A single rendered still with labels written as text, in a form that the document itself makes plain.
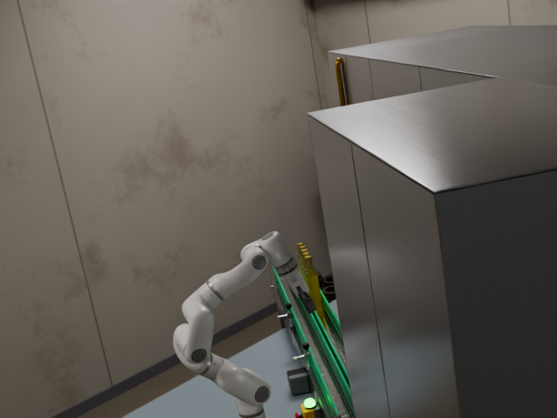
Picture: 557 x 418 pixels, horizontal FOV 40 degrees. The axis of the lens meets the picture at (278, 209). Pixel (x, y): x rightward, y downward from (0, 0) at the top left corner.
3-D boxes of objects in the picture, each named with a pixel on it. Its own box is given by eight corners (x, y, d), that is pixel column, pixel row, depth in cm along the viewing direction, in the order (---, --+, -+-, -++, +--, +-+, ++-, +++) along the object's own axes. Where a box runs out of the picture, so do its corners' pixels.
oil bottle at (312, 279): (323, 310, 371) (314, 256, 364) (312, 313, 370) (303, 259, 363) (321, 307, 376) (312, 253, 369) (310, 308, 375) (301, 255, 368)
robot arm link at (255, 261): (220, 296, 256) (267, 255, 257) (227, 308, 244) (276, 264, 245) (204, 279, 253) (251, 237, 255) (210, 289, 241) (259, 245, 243)
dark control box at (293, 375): (310, 392, 321) (307, 375, 319) (292, 396, 320) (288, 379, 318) (307, 384, 329) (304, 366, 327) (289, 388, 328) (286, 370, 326)
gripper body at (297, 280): (297, 264, 250) (313, 291, 253) (293, 255, 260) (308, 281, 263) (278, 276, 250) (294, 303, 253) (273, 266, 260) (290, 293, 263)
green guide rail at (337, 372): (368, 438, 257) (365, 417, 255) (365, 439, 257) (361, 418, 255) (288, 275, 426) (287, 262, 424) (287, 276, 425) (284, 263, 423)
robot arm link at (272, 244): (240, 255, 247) (234, 250, 256) (256, 282, 250) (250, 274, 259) (279, 230, 249) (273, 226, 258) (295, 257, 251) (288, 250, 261)
